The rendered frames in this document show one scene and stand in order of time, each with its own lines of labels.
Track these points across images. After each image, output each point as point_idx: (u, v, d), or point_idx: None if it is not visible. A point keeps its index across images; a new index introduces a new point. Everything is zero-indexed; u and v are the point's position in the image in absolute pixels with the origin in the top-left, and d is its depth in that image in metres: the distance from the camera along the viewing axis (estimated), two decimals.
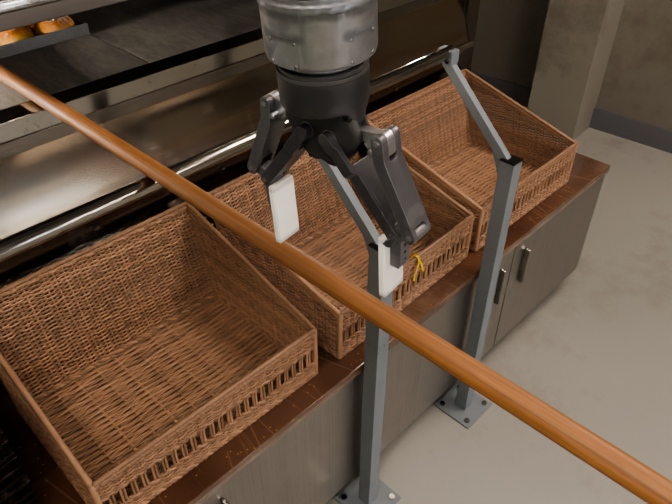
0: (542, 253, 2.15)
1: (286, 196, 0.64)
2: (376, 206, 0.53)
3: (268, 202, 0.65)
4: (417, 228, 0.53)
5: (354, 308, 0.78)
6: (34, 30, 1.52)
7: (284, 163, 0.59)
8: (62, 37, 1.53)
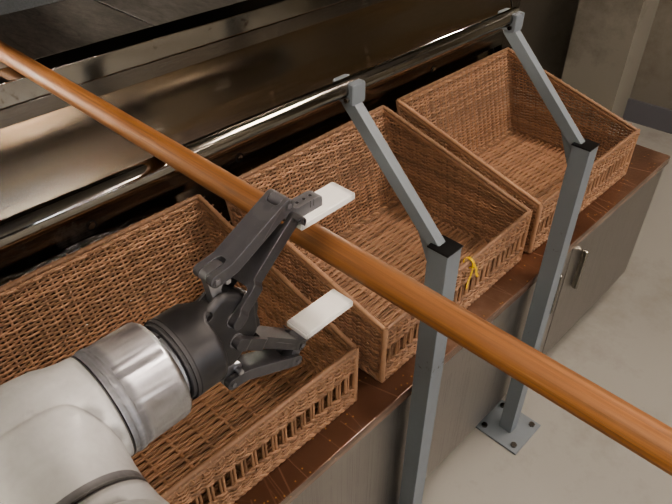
0: (596, 255, 1.90)
1: (306, 216, 0.56)
2: None
3: (306, 191, 0.56)
4: (284, 358, 0.65)
5: (460, 340, 0.54)
6: None
7: (253, 252, 0.55)
8: None
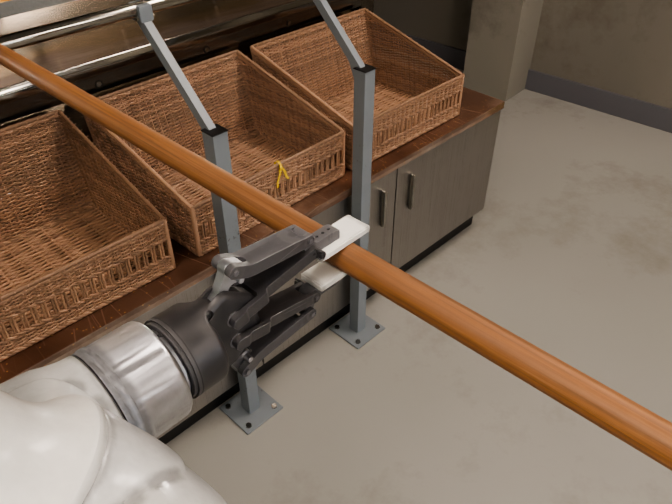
0: (434, 183, 2.23)
1: (324, 249, 0.61)
2: (277, 301, 0.61)
3: (325, 225, 0.61)
4: (298, 311, 0.63)
5: (461, 338, 0.54)
6: None
7: (265, 272, 0.58)
8: (50, 1, 1.29)
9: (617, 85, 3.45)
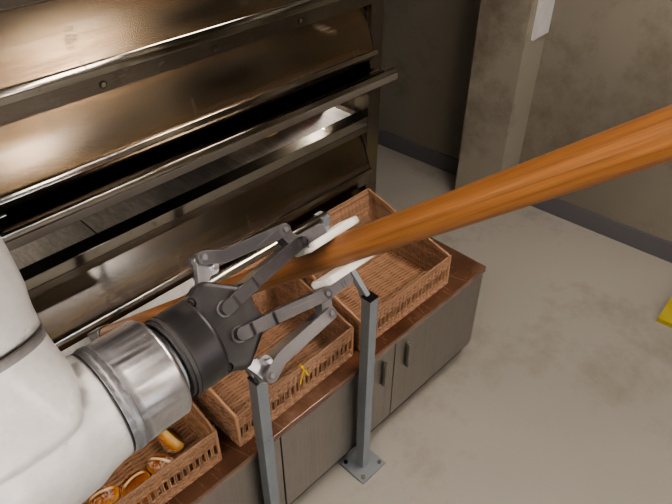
0: (426, 341, 2.67)
1: (317, 246, 0.62)
2: None
3: (310, 227, 0.63)
4: (320, 319, 0.60)
5: (433, 220, 0.49)
6: None
7: None
8: (172, 297, 1.56)
9: (591, 205, 3.89)
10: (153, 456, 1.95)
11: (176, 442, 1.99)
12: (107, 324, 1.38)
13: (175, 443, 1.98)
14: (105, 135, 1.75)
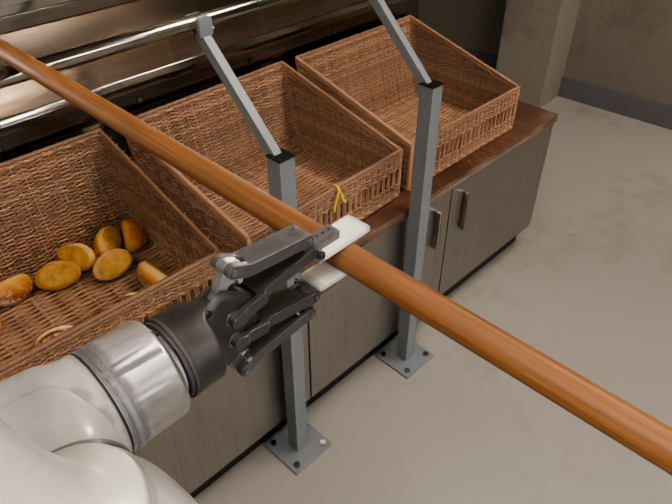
0: (485, 202, 2.10)
1: (324, 248, 0.61)
2: (276, 301, 0.61)
3: (325, 225, 0.61)
4: None
5: (460, 339, 0.54)
6: None
7: (264, 271, 0.58)
8: None
9: (657, 93, 3.32)
10: (131, 291, 1.38)
11: (158, 275, 1.41)
12: None
13: (157, 276, 1.41)
14: None
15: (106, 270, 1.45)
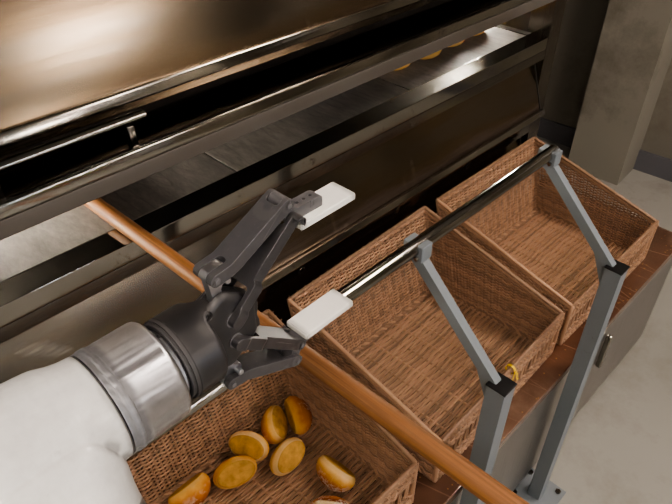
0: (617, 334, 2.04)
1: (306, 216, 0.56)
2: None
3: (306, 191, 0.56)
4: (284, 357, 0.65)
5: (448, 474, 0.76)
6: None
7: (253, 252, 0.55)
8: None
9: None
10: (320, 499, 1.33)
11: (344, 477, 1.36)
12: None
13: (343, 479, 1.36)
14: (274, 8, 1.13)
15: (285, 466, 1.40)
